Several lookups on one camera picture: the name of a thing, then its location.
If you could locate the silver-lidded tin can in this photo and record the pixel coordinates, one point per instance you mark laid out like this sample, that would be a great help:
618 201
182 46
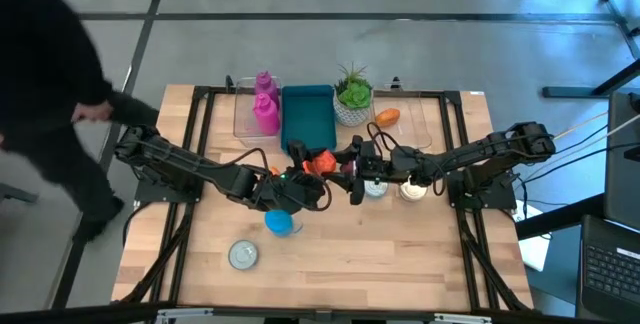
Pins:
243 255

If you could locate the teal plastic tray bin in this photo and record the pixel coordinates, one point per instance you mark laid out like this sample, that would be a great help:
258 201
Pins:
307 114

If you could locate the red-orange toy bell pepper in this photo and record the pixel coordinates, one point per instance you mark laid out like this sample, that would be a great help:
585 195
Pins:
322 162

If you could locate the black laptop keyboard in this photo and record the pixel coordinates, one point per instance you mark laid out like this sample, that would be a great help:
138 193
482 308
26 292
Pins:
610 269

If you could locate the white paper sheet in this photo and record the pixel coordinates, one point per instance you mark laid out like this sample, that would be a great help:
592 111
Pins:
535 251

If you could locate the blue plastic water bottle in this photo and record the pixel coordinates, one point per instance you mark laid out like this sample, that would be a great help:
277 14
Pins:
280 223

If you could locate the tin can red-blue label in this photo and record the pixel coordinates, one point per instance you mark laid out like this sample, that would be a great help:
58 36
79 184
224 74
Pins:
413 193

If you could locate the clear plastic bin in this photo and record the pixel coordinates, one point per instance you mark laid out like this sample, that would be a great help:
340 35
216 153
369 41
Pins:
415 129
242 124

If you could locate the potted succulent plant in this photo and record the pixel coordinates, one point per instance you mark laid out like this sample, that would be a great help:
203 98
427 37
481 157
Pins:
354 96

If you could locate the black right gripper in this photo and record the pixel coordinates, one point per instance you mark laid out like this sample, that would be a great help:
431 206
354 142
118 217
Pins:
380 166

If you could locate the tin can teal label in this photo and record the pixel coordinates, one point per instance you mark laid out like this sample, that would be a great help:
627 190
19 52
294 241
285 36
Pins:
376 190

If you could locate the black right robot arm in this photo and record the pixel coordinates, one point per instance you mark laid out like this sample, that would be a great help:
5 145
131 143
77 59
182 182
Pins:
475 151

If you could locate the black crossbar silver brackets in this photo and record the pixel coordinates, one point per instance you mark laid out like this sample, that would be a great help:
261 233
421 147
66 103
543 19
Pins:
375 315

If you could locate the person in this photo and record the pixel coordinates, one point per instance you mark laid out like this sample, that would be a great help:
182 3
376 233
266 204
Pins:
40 39

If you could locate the bright pink water bottle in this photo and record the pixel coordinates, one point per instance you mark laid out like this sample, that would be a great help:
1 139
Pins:
266 116

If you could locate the person's hand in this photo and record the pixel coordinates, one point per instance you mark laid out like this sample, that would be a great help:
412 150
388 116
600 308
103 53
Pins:
92 111

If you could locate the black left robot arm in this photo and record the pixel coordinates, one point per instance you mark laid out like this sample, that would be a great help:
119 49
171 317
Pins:
200 171

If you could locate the black table leg bar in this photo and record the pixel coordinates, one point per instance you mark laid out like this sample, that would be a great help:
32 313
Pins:
555 220

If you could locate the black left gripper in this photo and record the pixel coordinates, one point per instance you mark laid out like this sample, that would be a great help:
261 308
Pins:
295 194

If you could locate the dark grey monitor back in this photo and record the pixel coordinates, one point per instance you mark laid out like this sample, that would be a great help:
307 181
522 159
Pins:
622 164

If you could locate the orange toy sweet potato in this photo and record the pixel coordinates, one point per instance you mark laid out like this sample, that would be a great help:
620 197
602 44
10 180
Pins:
388 117

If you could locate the purple magenta water bottle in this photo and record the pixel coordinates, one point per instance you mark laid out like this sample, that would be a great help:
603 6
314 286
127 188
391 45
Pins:
265 84

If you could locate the grey chair base leg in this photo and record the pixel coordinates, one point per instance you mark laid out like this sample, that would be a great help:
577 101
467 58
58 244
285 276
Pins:
17 195

